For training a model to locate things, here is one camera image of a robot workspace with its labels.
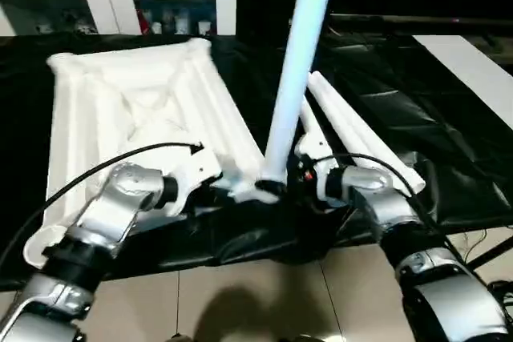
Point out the white plastic table top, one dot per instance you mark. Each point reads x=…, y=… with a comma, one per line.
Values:
x=136, y=110

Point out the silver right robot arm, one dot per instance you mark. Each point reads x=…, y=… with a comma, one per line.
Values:
x=425, y=270

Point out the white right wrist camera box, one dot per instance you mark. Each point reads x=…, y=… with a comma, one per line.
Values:
x=317, y=162

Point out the dark horizontal rail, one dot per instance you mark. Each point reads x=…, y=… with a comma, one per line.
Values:
x=417, y=20

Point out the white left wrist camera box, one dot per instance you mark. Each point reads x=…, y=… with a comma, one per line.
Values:
x=192, y=174

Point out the black plastic mat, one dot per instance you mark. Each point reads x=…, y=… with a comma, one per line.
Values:
x=449, y=142

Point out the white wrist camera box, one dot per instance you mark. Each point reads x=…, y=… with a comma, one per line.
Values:
x=317, y=162
x=192, y=174

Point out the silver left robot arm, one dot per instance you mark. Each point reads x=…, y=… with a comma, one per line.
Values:
x=88, y=238

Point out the white flat panel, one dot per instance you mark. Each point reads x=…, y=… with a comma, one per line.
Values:
x=473, y=70

